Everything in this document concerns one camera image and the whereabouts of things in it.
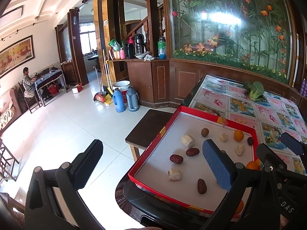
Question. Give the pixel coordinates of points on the white and red carton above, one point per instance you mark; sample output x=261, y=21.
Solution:
x=77, y=88

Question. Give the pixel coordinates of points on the wooden partition counter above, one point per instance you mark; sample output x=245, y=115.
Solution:
x=187, y=81

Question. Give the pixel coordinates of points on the red cardboard box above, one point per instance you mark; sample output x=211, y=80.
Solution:
x=160, y=148

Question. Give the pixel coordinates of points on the framed wall painting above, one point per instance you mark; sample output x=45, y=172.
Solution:
x=15, y=55

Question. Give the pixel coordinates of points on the white bowl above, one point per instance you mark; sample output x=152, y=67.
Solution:
x=141, y=55

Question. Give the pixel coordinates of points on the orange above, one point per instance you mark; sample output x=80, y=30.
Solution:
x=238, y=135
x=239, y=207
x=253, y=165

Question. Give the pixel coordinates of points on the dark wooden chair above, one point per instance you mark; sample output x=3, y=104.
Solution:
x=27, y=100

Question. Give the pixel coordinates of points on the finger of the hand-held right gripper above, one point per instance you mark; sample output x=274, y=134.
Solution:
x=266, y=154
x=291, y=143

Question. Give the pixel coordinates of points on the green and blue bottle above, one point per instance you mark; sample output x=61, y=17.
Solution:
x=162, y=48

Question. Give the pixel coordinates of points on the books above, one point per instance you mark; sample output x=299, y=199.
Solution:
x=111, y=54

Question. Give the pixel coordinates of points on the glass flower panel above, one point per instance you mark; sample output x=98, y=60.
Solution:
x=227, y=36

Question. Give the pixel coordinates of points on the patterned sofa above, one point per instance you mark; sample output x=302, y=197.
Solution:
x=9, y=105

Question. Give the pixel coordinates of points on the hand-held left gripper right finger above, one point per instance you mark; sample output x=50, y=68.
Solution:
x=215, y=165

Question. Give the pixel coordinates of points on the tall black thermos jug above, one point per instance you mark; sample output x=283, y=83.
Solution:
x=138, y=44

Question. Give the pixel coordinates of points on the yellow dustpan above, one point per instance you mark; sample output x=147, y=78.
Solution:
x=109, y=98

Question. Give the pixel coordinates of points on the wooden staircase railing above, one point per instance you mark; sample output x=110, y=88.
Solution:
x=139, y=28

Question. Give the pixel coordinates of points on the green bag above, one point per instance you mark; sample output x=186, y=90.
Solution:
x=114, y=45

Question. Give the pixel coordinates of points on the blue thermos flask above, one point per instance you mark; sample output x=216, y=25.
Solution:
x=119, y=100

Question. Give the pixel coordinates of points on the pink cup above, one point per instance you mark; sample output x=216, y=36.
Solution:
x=122, y=54

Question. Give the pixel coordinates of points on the dark metal chair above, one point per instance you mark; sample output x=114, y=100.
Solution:
x=6, y=158

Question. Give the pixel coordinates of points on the table with dark cloth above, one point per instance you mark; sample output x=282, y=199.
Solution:
x=48, y=76

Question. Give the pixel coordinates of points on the white cloth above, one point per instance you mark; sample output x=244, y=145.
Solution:
x=149, y=57

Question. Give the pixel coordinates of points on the mop stick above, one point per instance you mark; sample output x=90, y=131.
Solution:
x=97, y=81

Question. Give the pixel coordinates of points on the beige sugarcane chunk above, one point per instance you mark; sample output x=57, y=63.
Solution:
x=223, y=137
x=239, y=149
x=174, y=175
x=187, y=140

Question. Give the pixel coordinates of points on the dark brown stool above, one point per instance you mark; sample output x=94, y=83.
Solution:
x=148, y=129

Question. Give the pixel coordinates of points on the grey-blue thermos flask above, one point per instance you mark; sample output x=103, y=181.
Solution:
x=132, y=99

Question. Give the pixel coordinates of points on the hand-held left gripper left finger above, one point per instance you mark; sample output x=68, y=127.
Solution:
x=88, y=165

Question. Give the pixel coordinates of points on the red bucket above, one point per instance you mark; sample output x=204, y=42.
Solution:
x=54, y=89

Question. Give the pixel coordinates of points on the white basin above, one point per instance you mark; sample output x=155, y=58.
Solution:
x=121, y=84

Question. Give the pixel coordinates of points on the printed tablecloth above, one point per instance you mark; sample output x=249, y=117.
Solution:
x=271, y=115

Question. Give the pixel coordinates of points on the purple bottle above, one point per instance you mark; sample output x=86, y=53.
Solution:
x=305, y=87
x=302, y=86

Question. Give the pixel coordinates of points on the yellow cup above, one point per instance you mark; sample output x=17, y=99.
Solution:
x=116, y=54

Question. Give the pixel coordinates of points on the black thermos mug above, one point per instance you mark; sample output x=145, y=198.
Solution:
x=129, y=50

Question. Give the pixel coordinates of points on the green leafy vegetable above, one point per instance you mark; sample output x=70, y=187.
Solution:
x=255, y=91

